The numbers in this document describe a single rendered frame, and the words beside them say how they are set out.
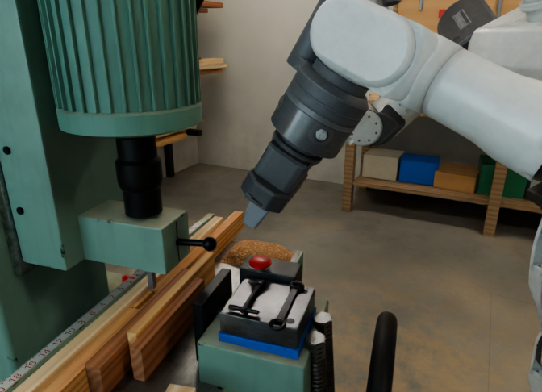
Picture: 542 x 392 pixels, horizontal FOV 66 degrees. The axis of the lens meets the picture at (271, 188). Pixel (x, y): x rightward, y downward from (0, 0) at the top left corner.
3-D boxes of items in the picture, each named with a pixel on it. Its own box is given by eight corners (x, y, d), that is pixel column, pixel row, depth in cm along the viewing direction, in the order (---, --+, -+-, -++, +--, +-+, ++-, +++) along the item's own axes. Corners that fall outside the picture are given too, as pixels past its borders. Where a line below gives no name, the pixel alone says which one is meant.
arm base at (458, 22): (452, 74, 96) (490, 33, 92) (492, 99, 86) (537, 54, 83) (420, 36, 87) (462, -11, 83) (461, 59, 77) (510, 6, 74)
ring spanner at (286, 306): (283, 333, 45) (283, 330, 45) (266, 330, 46) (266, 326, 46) (306, 285, 54) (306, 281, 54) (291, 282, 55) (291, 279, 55)
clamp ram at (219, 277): (248, 374, 52) (247, 314, 49) (195, 360, 55) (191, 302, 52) (271, 330, 60) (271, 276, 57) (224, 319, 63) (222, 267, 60)
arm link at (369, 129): (371, 149, 103) (444, 81, 95) (376, 165, 90) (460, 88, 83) (337, 118, 101) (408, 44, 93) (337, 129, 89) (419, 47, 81)
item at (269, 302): (298, 360, 47) (299, 319, 45) (210, 339, 50) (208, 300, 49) (323, 296, 59) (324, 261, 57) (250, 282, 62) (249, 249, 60)
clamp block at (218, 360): (302, 432, 49) (303, 371, 46) (198, 402, 53) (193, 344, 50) (327, 348, 62) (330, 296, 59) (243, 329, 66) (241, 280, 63)
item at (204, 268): (140, 370, 54) (135, 334, 52) (131, 367, 54) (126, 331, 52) (215, 281, 73) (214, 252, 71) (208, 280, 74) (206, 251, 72)
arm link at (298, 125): (291, 231, 46) (352, 143, 40) (220, 182, 47) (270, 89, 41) (317, 193, 57) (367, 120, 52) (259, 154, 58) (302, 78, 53)
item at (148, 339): (144, 382, 52) (140, 349, 50) (133, 378, 52) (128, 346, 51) (206, 306, 67) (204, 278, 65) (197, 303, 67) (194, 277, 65)
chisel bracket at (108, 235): (167, 285, 57) (161, 229, 54) (84, 268, 61) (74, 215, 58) (193, 260, 64) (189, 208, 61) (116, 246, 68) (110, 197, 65)
